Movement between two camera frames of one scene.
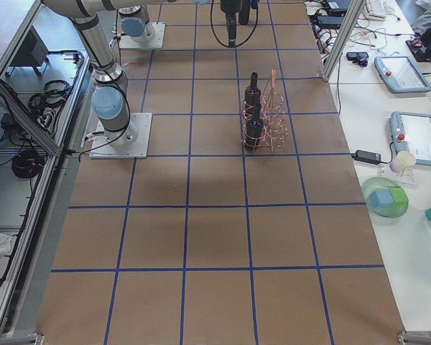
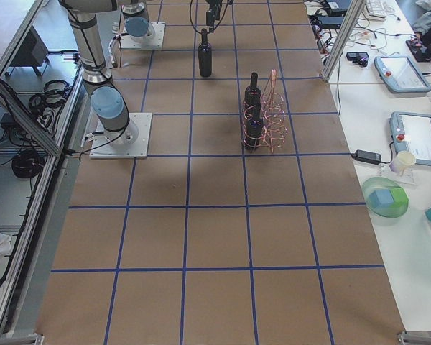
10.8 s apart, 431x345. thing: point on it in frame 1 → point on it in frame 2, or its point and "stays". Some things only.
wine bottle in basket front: [254, 129] stays
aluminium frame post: [343, 38] stays
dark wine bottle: [244, 14] → [205, 54]
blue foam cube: [381, 198] stays
